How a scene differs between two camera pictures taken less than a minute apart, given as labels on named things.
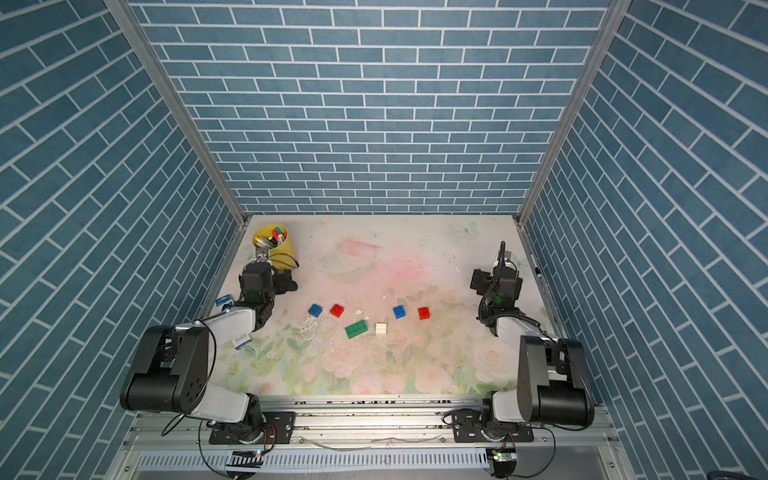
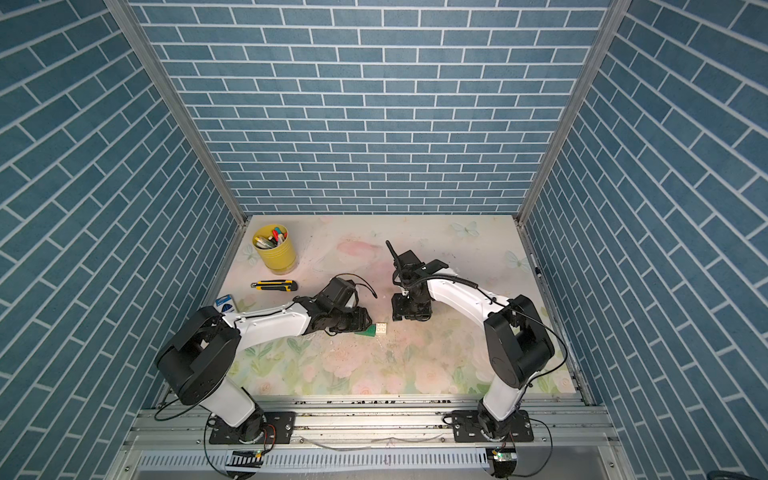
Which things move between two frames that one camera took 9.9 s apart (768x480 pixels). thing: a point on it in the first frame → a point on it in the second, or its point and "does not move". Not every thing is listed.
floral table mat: (384, 305) does not move
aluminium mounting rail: (367, 433) does not move
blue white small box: (224, 300) does not move
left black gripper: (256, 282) → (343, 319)
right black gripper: (518, 286) → (399, 310)
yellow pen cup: (276, 238) does not move
